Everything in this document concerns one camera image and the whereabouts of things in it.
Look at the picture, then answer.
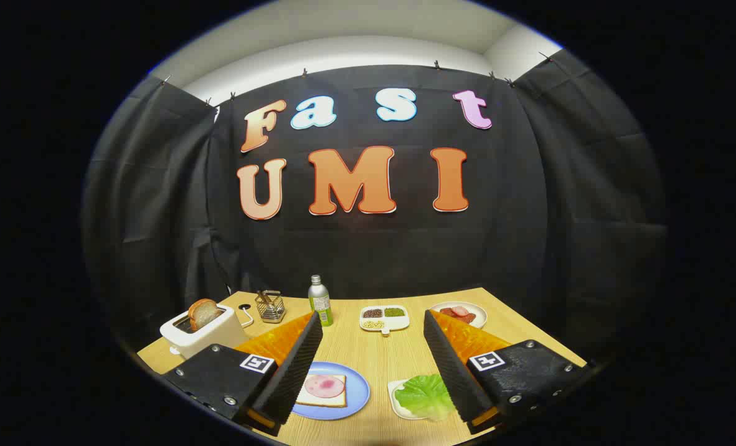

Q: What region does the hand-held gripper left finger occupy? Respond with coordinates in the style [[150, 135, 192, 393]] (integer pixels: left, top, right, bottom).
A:
[[160, 311, 324, 437]]

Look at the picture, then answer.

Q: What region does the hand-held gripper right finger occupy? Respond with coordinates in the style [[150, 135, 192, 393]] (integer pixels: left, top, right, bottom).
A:
[[423, 309, 594, 435]]

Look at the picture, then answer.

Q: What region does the green lettuce leaf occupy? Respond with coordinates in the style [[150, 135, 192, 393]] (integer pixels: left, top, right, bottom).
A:
[[395, 374, 457, 422]]

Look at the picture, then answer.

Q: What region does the toasted bread slice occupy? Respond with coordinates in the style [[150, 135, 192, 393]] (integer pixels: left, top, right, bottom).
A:
[[188, 299, 220, 331]]

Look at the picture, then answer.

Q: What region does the pink ham slice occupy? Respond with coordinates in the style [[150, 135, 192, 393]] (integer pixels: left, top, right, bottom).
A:
[[304, 374, 346, 399]]

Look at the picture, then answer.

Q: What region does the white bread slice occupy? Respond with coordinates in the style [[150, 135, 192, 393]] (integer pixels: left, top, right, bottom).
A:
[[296, 374, 348, 408]]

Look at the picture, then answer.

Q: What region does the white round plate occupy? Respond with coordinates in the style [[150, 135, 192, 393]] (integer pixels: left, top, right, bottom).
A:
[[429, 301, 488, 329]]

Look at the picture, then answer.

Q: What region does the white square plate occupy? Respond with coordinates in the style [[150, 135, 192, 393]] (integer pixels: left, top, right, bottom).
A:
[[387, 378, 462, 422]]

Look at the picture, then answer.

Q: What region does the blue round plate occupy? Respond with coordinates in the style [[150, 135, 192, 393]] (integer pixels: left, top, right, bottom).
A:
[[292, 361, 370, 421]]

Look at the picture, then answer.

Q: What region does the white divided dish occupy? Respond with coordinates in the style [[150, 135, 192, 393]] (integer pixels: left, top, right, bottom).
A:
[[359, 305, 411, 336]]

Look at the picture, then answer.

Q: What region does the silver bottle green label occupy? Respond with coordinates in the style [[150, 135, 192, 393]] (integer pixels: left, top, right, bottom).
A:
[[308, 274, 335, 327]]

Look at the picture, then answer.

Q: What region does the white toaster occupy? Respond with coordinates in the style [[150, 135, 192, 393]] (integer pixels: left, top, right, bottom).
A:
[[159, 302, 250, 360]]

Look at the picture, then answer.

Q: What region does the metal wire basket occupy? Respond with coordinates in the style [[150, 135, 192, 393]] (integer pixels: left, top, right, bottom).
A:
[[255, 291, 286, 324]]

